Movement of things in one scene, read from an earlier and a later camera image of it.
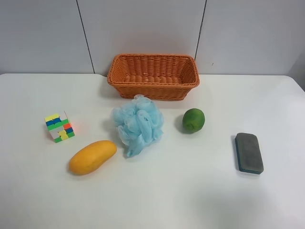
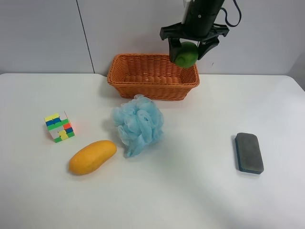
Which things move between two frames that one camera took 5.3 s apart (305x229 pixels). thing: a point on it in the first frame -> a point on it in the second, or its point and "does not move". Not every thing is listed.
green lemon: (193, 120) -> (187, 55)
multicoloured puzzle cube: (60, 129) does not move
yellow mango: (91, 156) does not move
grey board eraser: (249, 153) does not move
